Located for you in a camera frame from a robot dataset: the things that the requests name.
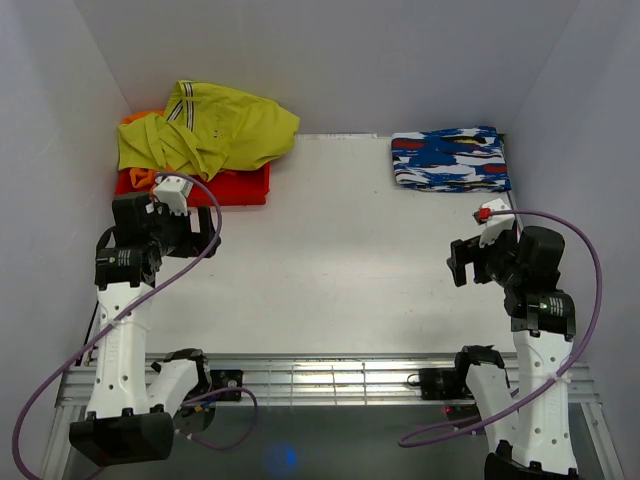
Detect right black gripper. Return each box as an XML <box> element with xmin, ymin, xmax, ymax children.
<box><xmin>446</xmin><ymin>224</ymin><xmax>523</xmax><ymax>288</ymax></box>

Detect yellow-green trousers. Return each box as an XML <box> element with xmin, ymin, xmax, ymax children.
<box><xmin>117</xmin><ymin>80</ymin><xmax>300</xmax><ymax>181</ymax></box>

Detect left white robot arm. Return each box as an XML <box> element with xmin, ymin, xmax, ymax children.
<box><xmin>69</xmin><ymin>190</ymin><xmax>220</xmax><ymax>467</ymax></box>

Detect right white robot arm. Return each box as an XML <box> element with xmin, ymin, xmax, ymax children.
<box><xmin>447</xmin><ymin>226</ymin><xmax>578</xmax><ymax>479</ymax></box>

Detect orange trousers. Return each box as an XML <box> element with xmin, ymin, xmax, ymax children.
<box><xmin>120</xmin><ymin>110</ymin><xmax>164</xmax><ymax>191</ymax></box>

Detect folded blue patterned trousers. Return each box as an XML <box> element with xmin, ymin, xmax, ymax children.
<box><xmin>390</xmin><ymin>126</ymin><xmax>511</xmax><ymax>193</ymax></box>

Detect red plastic bin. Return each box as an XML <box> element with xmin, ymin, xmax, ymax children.
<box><xmin>115</xmin><ymin>164</ymin><xmax>271</xmax><ymax>206</ymax></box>

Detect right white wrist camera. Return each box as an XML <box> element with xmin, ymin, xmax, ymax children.
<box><xmin>473</xmin><ymin>199</ymin><xmax>516</xmax><ymax>248</ymax></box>

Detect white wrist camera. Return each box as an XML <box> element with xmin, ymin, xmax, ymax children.
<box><xmin>152</xmin><ymin>175</ymin><xmax>193</xmax><ymax>216</ymax></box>
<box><xmin>473</xmin><ymin>199</ymin><xmax>516</xmax><ymax>248</ymax></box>

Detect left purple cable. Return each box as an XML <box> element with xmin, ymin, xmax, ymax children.
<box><xmin>10</xmin><ymin>171</ymin><xmax>259</xmax><ymax>480</ymax></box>

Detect purple cable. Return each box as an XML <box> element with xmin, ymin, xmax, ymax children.
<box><xmin>10</xmin><ymin>171</ymin><xmax>259</xmax><ymax>480</ymax></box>
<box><xmin>397</xmin><ymin>208</ymin><xmax>604</xmax><ymax>449</ymax></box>

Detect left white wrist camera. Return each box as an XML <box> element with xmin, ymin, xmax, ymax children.
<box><xmin>152</xmin><ymin>175</ymin><xmax>193</xmax><ymax>216</ymax></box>

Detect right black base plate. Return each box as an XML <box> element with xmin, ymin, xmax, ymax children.
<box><xmin>418</xmin><ymin>368</ymin><xmax>472</xmax><ymax>400</ymax></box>

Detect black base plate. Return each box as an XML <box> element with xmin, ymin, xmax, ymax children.
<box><xmin>418</xmin><ymin>368</ymin><xmax>472</xmax><ymax>400</ymax></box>
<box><xmin>210</xmin><ymin>370</ymin><xmax>244</xmax><ymax>402</ymax></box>

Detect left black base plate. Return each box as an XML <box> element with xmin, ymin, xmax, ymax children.
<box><xmin>210</xmin><ymin>370</ymin><xmax>244</xmax><ymax>402</ymax></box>

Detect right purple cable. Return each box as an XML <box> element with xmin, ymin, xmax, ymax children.
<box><xmin>397</xmin><ymin>208</ymin><xmax>604</xmax><ymax>449</ymax></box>

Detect aluminium frame rail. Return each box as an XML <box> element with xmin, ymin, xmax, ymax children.
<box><xmin>55</xmin><ymin>353</ymin><xmax>601</xmax><ymax>408</ymax></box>

